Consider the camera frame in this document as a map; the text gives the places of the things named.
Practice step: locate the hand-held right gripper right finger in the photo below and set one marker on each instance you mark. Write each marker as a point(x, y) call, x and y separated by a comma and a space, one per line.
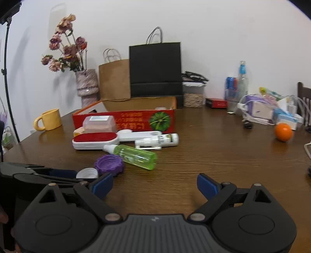
point(206, 186)

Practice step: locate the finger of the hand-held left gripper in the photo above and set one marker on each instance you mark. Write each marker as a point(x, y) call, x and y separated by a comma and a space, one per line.
point(63, 174)
point(70, 181)

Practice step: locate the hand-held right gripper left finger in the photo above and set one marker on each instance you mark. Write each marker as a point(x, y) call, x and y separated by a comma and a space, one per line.
point(103, 186)

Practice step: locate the white bottle cap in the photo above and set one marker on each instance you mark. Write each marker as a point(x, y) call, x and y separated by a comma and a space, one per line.
point(87, 173)

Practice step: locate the purple screw lid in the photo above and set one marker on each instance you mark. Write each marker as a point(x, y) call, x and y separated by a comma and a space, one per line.
point(108, 165)

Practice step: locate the green spray bottle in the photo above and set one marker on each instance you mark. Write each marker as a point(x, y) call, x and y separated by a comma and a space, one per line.
point(136, 158)

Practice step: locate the pale yellow block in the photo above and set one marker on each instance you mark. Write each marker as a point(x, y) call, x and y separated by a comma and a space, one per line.
point(78, 132)

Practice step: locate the clear plastic container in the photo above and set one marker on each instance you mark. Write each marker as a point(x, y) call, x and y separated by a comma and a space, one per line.
point(98, 125)

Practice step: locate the white spray bottle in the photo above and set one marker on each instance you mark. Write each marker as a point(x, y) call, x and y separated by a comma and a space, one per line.
point(167, 140)

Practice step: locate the red cardboard box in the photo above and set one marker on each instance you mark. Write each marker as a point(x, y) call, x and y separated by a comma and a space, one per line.
point(136, 119)

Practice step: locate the yellow mug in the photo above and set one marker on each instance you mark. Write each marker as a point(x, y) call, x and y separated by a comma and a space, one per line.
point(52, 119)

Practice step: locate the small black item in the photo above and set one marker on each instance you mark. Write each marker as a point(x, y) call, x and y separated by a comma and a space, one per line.
point(247, 124)

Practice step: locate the small red box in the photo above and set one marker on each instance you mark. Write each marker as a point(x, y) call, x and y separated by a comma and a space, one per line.
point(216, 103)

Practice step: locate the clear jar of grains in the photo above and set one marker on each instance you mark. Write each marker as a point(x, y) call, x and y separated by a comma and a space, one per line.
point(193, 98)

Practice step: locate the purple white box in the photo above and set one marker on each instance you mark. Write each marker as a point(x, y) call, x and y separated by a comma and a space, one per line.
point(260, 109)

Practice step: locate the orange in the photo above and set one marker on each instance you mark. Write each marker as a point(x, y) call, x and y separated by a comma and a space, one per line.
point(283, 132)

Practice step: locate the mottled purple white vase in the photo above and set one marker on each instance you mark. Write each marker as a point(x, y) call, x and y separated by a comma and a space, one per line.
point(86, 82)

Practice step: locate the blue drink can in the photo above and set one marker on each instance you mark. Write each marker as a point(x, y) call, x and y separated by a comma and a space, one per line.
point(230, 87)

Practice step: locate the blue tissue pack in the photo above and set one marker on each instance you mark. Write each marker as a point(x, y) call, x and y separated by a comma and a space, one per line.
point(284, 118)

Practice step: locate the brown paper bag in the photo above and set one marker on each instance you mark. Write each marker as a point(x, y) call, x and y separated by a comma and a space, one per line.
point(114, 80)

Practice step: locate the clear plastic bottle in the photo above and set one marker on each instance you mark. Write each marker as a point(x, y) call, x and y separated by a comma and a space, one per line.
point(241, 82)

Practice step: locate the black plastic hangers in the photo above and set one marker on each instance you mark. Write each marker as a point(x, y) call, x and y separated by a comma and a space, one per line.
point(194, 76)

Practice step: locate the colourful snack packet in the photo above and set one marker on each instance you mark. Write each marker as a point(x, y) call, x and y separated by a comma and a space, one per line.
point(269, 93)

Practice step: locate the dried pink flowers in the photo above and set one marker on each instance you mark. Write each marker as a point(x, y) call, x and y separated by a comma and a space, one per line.
point(70, 49)

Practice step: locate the black paper bag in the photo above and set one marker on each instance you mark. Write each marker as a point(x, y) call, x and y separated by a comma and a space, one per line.
point(155, 70)

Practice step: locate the dark wooden chair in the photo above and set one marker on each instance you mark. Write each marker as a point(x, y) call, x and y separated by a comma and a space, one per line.
point(303, 93)

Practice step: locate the black light stand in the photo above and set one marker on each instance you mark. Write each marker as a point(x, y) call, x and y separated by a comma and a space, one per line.
point(9, 11)

